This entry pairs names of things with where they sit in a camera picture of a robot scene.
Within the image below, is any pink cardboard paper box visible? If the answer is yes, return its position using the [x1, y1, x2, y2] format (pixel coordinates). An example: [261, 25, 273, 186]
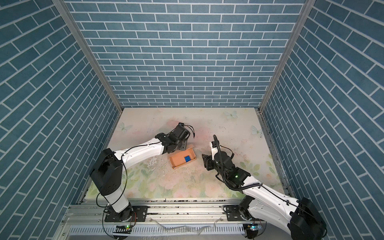
[169, 145, 197, 169]

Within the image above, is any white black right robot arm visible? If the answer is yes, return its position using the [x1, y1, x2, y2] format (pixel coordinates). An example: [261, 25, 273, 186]
[202, 148, 327, 240]

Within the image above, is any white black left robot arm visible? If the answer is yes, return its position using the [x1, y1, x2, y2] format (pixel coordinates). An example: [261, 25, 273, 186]
[90, 123, 195, 214]

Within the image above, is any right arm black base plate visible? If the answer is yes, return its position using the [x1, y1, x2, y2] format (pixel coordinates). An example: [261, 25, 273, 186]
[222, 205, 252, 222]

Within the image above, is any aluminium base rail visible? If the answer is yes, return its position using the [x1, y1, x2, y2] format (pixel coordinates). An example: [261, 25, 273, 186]
[52, 197, 319, 240]

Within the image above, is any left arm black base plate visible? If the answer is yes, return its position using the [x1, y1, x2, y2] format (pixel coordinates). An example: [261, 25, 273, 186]
[104, 206, 148, 223]

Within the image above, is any white ventilated cable duct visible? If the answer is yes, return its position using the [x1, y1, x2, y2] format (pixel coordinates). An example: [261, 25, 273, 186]
[68, 224, 245, 237]

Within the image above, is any aluminium corner frame post left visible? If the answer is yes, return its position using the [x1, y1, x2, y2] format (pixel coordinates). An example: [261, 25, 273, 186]
[52, 0, 123, 114]

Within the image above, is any aluminium corner frame post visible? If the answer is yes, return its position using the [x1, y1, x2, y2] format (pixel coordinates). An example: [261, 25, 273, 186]
[259, 0, 316, 113]
[52, 0, 123, 114]

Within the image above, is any aluminium corner frame post right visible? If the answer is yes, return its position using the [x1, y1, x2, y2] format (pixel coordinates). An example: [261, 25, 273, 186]
[259, 0, 316, 113]

